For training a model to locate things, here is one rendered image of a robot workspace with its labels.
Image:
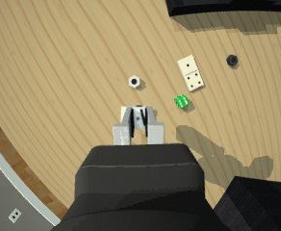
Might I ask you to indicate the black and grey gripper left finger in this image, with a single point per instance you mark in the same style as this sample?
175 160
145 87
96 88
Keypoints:
122 135

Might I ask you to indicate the black storage bins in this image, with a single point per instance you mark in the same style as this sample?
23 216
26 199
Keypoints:
180 7

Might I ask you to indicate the green die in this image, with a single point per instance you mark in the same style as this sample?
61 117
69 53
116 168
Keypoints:
181 101

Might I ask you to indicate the white domino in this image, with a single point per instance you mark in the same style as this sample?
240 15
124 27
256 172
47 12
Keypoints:
123 108
190 73

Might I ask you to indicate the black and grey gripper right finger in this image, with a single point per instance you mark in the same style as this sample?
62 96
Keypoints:
154 131

